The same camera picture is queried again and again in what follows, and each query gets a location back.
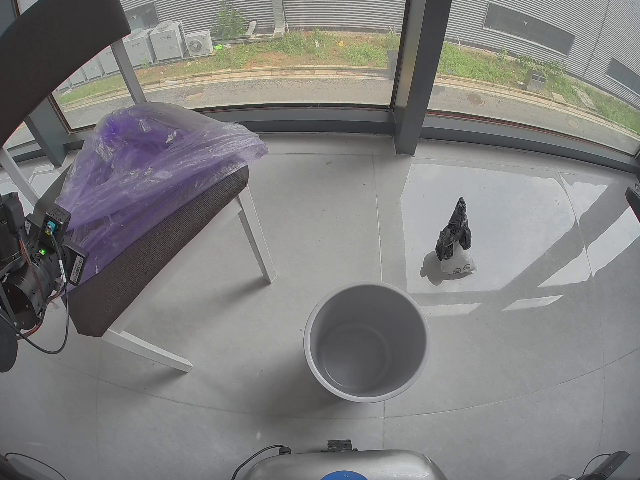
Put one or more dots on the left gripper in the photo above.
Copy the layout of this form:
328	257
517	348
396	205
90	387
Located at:
74	268

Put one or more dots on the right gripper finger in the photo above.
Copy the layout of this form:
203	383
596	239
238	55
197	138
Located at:
635	200

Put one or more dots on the purple plastic bag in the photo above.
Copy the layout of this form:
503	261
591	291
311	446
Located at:
150	168

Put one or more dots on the black plastic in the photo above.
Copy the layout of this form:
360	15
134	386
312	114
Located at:
454	233

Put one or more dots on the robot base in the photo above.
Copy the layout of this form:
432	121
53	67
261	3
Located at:
350	465

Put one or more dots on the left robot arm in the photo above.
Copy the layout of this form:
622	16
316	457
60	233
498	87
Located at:
20	303

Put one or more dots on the white trash bin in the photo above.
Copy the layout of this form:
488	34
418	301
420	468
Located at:
367	338

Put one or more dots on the white printed wrapper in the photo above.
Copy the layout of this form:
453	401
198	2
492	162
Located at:
460	266

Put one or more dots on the window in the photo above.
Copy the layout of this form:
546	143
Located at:
420	68

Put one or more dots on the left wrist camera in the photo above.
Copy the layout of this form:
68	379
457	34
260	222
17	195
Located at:
56	220

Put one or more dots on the brown padded white frame chair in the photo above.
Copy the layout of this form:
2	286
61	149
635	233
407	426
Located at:
150	248

